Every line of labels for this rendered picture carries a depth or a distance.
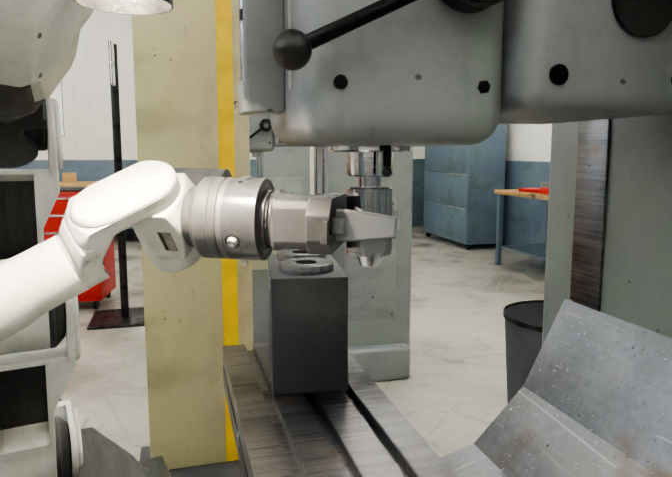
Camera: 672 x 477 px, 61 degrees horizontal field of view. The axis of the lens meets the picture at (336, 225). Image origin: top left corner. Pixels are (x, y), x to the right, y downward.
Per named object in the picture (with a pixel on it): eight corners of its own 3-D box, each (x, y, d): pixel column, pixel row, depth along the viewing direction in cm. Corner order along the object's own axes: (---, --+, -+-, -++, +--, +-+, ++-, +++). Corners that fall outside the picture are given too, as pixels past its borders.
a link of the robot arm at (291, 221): (329, 180, 53) (206, 177, 55) (327, 282, 54) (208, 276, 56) (348, 175, 66) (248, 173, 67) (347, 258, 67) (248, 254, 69)
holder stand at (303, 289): (272, 396, 90) (270, 270, 87) (268, 348, 111) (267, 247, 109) (348, 391, 91) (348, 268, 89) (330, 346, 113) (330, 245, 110)
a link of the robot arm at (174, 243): (208, 220, 56) (101, 216, 58) (234, 285, 64) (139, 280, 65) (237, 143, 63) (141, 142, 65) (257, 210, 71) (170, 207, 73)
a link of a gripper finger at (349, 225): (396, 242, 57) (334, 240, 58) (397, 210, 56) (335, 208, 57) (395, 245, 55) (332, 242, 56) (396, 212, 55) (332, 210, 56)
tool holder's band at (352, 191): (400, 195, 60) (400, 185, 59) (376, 198, 56) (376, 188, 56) (362, 193, 62) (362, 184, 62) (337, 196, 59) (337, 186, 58)
